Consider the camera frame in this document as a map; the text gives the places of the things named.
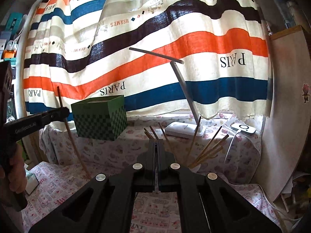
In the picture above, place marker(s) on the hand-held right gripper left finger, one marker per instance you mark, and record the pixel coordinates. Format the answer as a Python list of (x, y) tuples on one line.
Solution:
[(151, 155)]

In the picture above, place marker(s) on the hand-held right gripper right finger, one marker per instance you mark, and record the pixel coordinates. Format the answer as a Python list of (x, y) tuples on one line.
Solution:
[(161, 155)]

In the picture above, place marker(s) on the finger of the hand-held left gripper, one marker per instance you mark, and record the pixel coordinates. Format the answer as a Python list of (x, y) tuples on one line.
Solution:
[(55, 116)]

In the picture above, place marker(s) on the wooden chopstick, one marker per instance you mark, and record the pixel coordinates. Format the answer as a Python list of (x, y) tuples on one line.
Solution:
[(73, 140)]

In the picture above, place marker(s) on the translucent plastic container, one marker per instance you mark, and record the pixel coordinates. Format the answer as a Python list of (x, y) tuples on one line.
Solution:
[(195, 168)]

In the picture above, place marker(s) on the bunch of wooden chopsticks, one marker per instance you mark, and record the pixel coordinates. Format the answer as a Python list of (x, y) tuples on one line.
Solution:
[(211, 150)]

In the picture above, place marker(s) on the person's left hand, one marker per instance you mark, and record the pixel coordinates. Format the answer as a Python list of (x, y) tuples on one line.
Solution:
[(18, 174)]

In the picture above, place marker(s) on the white desk lamp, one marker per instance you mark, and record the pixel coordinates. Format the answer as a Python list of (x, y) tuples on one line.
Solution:
[(182, 129)]

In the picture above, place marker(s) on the green checkered box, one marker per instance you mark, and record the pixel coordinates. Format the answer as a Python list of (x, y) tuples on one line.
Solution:
[(97, 123)]

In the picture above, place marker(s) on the bear print cloth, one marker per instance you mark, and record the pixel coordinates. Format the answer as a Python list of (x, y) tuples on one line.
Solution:
[(109, 150)]

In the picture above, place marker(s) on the strawberry print tablecloth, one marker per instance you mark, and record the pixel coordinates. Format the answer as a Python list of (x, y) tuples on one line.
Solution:
[(155, 206)]

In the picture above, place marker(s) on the pale green box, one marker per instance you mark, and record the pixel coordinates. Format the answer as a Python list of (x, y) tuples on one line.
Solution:
[(31, 180)]

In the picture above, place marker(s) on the shelf with assorted boxes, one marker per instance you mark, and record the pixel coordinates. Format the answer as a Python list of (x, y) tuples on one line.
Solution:
[(11, 48)]

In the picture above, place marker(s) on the white power strip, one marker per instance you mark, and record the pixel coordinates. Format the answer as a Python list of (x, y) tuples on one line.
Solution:
[(243, 128)]

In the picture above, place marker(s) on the striped curtain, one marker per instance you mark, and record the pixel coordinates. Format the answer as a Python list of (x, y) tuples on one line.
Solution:
[(170, 53)]

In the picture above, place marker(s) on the cream wooden board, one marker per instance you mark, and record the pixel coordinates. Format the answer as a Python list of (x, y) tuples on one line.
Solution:
[(286, 126)]

